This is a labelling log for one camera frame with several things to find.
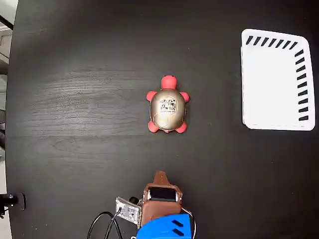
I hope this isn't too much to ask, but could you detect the black metal bar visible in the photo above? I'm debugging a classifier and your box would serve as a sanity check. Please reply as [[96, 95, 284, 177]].
[[0, 14, 14, 30]]

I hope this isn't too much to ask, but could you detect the red white servo wire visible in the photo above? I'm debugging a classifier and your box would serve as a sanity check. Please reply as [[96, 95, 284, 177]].
[[181, 207, 197, 239]]

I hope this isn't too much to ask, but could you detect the red turtle toy gold shell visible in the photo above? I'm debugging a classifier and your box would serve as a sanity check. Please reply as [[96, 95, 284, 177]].
[[146, 75, 190, 134]]

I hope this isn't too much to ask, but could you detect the white plastic basket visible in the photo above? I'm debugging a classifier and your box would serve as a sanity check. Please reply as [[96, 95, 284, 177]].
[[240, 28, 316, 131]]

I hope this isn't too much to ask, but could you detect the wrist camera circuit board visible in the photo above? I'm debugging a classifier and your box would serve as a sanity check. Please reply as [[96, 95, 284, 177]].
[[115, 196, 143, 225]]

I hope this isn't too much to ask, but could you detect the black table clamp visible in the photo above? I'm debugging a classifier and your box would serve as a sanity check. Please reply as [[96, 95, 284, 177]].
[[0, 192, 27, 219]]

